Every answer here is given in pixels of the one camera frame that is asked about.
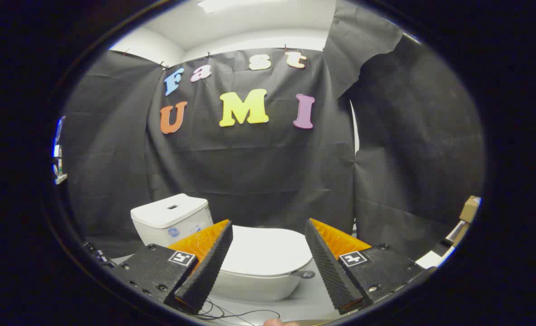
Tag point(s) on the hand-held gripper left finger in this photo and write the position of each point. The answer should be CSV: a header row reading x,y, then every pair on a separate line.
x,y
207,271

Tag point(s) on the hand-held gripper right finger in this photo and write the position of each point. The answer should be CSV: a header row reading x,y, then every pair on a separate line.
x,y
331,271

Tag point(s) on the white toilet lid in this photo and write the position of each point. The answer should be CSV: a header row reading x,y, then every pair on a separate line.
x,y
263,249

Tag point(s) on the white toilet bowl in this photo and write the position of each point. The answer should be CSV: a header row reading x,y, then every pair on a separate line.
x,y
259,287

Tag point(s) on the white toilet tank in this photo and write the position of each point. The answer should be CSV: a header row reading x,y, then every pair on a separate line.
x,y
168,217

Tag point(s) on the white flat board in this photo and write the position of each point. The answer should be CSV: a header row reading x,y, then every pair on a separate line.
x,y
431,260

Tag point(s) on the black backdrop cloth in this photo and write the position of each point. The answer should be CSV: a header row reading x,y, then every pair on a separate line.
x,y
250,172

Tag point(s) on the black power strip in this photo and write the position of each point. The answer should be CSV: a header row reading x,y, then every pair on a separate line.
x,y
97,254

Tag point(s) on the brown cardboard box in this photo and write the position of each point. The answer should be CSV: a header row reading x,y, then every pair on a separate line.
x,y
470,208

